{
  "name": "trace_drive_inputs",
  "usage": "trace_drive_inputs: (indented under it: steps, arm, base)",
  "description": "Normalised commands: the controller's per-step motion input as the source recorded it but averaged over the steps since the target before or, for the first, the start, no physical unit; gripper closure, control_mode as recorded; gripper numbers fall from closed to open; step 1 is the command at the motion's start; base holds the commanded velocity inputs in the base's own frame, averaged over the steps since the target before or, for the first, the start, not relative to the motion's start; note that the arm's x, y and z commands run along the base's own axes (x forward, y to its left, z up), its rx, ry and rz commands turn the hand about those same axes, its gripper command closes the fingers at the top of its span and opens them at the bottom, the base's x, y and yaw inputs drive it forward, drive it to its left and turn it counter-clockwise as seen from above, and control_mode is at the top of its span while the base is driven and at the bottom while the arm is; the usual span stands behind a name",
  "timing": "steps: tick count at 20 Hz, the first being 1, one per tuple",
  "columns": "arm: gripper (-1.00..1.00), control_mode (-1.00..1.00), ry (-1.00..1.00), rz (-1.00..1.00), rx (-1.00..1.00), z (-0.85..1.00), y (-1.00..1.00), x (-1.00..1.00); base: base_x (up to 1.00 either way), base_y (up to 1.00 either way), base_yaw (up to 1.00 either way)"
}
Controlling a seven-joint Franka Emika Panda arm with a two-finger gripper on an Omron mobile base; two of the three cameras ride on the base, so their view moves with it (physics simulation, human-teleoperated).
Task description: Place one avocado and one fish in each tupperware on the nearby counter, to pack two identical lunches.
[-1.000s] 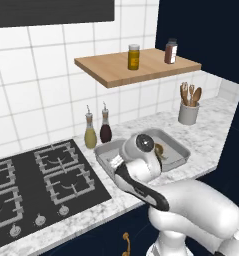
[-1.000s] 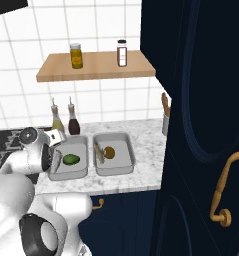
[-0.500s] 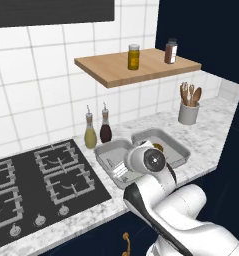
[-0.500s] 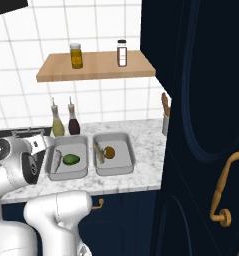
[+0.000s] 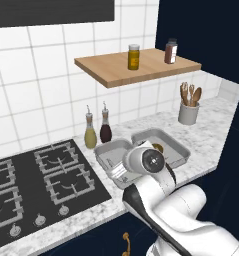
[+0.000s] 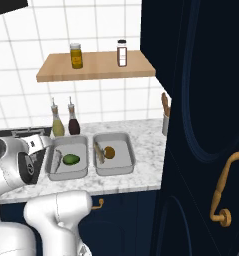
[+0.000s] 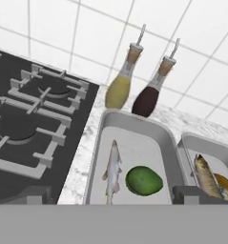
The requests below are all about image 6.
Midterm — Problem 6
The yellow-green oil bottle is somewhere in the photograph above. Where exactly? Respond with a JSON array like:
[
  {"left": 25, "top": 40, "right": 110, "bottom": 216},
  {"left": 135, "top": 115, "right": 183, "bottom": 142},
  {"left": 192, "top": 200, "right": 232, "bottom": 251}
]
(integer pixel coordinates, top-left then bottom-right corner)
[{"left": 50, "top": 97, "right": 66, "bottom": 138}]

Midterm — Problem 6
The green avocado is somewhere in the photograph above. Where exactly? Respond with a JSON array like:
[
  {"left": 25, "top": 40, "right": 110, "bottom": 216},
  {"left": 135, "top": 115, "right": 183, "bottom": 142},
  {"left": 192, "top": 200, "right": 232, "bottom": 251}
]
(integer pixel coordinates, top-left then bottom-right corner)
[{"left": 62, "top": 153, "right": 81, "bottom": 166}]

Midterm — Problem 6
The grey fish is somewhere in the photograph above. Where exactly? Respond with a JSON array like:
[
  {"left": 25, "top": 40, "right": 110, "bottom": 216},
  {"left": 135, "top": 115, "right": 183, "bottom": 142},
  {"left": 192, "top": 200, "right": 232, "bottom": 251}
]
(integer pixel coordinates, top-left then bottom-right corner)
[{"left": 54, "top": 149, "right": 64, "bottom": 173}]

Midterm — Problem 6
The brown avocado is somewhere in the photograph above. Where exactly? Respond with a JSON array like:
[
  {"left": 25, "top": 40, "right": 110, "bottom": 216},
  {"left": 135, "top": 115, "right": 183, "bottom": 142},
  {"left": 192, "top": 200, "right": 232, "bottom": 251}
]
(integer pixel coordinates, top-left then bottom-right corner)
[{"left": 103, "top": 146, "right": 116, "bottom": 160}]

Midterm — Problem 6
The yellow oil jar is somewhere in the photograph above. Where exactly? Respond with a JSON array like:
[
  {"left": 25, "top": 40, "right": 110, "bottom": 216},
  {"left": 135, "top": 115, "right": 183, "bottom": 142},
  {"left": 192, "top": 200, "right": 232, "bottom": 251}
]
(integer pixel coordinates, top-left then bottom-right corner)
[{"left": 69, "top": 42, "right": 84, "bottom": 70}]

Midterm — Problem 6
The dark vinegar bottle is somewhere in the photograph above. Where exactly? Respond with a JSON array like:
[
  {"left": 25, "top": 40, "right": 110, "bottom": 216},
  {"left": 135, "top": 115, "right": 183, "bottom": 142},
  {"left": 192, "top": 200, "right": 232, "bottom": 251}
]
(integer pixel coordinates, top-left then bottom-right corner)
[{"left": 67, "top": 96, "right": 81, "bottom": 136}]

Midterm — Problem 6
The dark navy fridge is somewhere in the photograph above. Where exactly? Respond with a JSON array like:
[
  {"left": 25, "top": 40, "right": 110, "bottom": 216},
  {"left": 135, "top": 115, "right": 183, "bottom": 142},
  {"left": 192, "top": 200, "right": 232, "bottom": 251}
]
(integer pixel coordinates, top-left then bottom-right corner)
[{"left": 139, "top": 0, "right": 239, "bottom": 256}]

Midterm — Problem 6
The tan fish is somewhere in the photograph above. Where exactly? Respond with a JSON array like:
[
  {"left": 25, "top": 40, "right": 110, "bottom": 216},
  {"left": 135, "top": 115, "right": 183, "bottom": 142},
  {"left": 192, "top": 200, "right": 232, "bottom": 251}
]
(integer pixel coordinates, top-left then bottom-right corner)
[{"left": 93, "top": 141, "right": 106, "bottom": 165}]

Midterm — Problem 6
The grey metal tupperware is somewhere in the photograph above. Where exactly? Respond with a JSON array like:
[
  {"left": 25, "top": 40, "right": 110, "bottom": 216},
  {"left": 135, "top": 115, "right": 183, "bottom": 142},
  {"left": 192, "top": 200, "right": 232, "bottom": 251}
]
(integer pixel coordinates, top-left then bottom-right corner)
[
  {"left": 44, "top": 134, "right": 90, "bottom": 182},
  {"left": 92, "top": 132, "right": 137, "bottom": 177}
]

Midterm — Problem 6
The dark navy cabinet door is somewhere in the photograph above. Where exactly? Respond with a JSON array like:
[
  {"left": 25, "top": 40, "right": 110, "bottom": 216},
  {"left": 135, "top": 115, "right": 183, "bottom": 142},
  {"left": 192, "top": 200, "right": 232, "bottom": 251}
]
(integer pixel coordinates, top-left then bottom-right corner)
[{"left": 0, "top": 190, "right": 163, "bottom": 256}]

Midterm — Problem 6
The wooden wall shelf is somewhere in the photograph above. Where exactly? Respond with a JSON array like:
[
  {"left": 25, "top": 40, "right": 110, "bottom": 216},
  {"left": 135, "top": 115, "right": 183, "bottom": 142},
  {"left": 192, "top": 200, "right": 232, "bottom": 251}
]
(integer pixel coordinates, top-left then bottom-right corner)
[{"left": 36, "top": 50, "right": 157, "bottom": 83}]

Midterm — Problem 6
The white utensil holder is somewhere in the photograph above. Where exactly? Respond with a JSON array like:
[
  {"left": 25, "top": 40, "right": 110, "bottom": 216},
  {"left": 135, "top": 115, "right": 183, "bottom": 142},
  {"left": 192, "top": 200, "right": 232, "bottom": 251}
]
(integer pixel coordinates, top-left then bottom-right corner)
[{"left": 162, "top": 111, "right": 170, "bottom": 137}]

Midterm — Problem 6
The black range hood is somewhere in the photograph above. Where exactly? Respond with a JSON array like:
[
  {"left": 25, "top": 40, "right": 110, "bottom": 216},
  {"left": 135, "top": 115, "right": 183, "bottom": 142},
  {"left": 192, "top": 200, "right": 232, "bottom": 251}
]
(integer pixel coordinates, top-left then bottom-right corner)
[{"left": 0, "top": 0, "right": 29, "bottom": 18}]

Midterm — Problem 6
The brown spice shaker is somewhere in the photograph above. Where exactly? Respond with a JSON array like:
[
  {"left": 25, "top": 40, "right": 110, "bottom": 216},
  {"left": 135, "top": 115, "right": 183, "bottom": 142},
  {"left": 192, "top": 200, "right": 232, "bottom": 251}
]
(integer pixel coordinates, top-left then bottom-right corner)
[{"left": 116, "top": 39, "right": 128, "bottom": 68}]

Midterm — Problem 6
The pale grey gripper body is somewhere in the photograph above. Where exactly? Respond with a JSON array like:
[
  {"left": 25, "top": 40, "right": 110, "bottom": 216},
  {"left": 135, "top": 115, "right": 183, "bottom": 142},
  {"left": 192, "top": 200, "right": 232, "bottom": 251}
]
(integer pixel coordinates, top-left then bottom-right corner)
[{"left": 37, "top": 134, "right": 55, "bottom": 152}]

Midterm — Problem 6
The gold cabinet handle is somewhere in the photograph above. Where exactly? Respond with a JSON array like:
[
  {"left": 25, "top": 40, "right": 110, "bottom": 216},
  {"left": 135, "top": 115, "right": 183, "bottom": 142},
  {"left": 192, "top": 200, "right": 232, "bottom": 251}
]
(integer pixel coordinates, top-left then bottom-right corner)
[{"left": 91, "top": 198, "right": 105, "bottom": 211}]

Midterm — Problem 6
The gold fridge handle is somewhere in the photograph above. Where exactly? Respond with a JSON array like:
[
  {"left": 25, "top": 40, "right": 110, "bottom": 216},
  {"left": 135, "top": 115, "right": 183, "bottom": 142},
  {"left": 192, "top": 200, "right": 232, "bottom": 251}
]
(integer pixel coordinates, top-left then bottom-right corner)
[{"left": 209, "top": 143, "right": 239, "bottom": 228}]

